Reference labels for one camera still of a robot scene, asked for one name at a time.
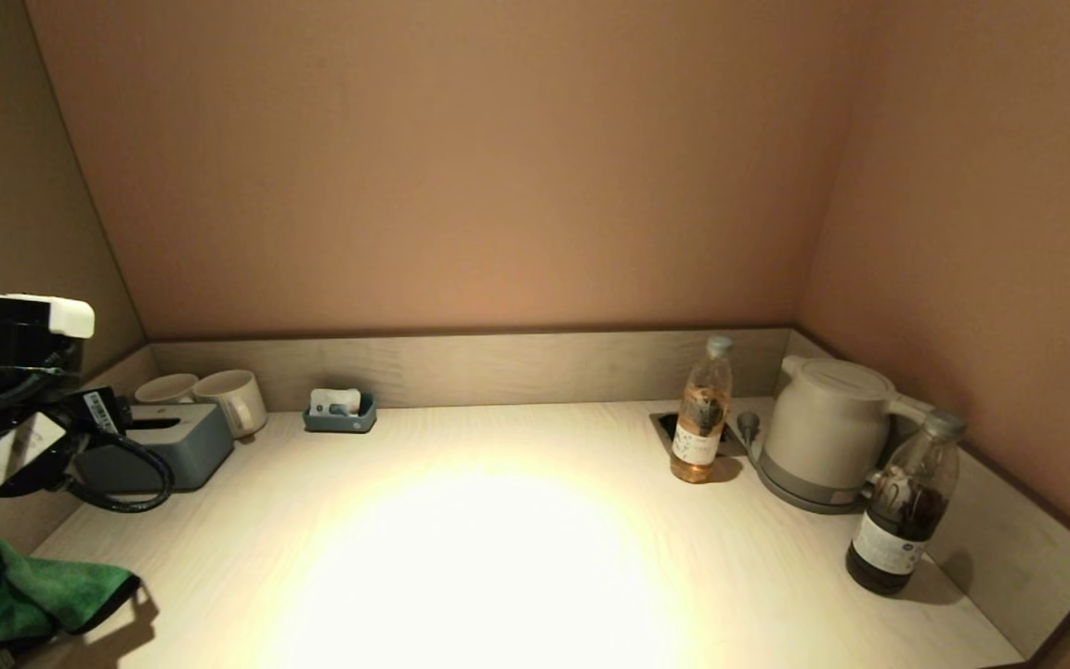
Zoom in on green microfiber cloth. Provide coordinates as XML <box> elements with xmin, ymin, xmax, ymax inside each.
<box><xmin>0</xmin><ymin>536</ymin><xmax>142</xmax><ymax>666</ymax></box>

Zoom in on cream ceramic mug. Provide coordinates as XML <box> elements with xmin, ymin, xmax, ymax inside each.
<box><xmin>192</xmin><ymin>369</ymin><xmax>269</xmax><ymax>439</ymax></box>
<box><xmin>134</xmin><ymin>373</ymin><xmax>201</xmax><ymax>406</ymax></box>

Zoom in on grey-blue tissue box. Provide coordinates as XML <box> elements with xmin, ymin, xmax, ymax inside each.
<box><xmin>75</xmin><ymin>401</ymin><xmax>236</xmax><ymax>493</ymax></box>

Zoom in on white sachets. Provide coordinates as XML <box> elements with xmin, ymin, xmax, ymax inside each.
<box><xmin>310</xmin><ymin>387</ymin><xmax>362</xmax><ymax>415</ymax></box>

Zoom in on small grey-blue tray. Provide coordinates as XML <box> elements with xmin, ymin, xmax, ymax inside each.
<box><xmin>303</xmin><ymin>392</ymin><xmax>378</xmax><ymax>435</ymax></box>

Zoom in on recessed power socket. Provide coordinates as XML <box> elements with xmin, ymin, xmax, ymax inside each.
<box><xmin>651</xmin><ymin>413</ymin><xmax>748</xmax><ymax>459</ymax></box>

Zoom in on light amber tea bottle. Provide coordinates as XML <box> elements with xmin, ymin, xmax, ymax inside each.
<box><xmin>670</xmin><ymin>335</ymin><xmax>735</xmax><ymax>485</ymax></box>

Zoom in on grey kettle base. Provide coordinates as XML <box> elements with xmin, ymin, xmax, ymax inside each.
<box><xmin>749</xmin><ymin>444</ymin><xmax>872</xmax><ymax>517</ymax></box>

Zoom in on cream electric kettle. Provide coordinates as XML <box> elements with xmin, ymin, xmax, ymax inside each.
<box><xmin>762</xmin><ymin>356</ymin><xmax>932</xmax><ymax>493</ymax></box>

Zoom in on dark tea bottle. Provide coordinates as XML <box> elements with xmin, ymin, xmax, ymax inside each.
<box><xmin>846</xmin><ymin>411</ymin><xmax>967</xmax><ymax>597</ymax></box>

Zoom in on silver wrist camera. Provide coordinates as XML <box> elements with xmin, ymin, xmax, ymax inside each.
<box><xmin>0</xmin><ymin>413</ymin><xmax>69</xmax><ymax>492</ymax></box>

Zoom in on black sleeved cable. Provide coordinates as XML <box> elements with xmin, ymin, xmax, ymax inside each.
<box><xmin>59</xmin><ymin>426</ymin><xmax>176</xmax><ymax>515</ymax></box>

